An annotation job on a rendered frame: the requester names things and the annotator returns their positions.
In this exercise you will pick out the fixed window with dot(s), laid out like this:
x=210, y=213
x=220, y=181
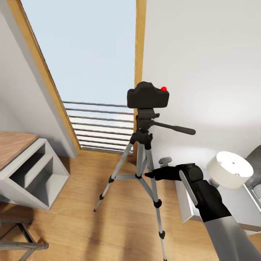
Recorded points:
x=89, y=53

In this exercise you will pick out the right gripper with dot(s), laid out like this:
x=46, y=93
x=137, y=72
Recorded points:
x=160, y=173

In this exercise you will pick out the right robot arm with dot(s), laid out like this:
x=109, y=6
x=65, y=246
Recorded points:
x=229, y=240

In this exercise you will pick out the desk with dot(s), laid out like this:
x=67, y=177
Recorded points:
x=31, y=174

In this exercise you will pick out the digital camera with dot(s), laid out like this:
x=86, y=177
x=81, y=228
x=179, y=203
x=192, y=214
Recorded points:
x=145, y=95

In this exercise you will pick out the taboret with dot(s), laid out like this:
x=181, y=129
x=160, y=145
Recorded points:
x=11, y=245

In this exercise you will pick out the table lamp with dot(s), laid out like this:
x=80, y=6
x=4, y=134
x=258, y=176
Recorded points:
x=220, y=176

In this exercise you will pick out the camera tripod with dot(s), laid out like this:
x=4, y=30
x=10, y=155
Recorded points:
x=144, y=122

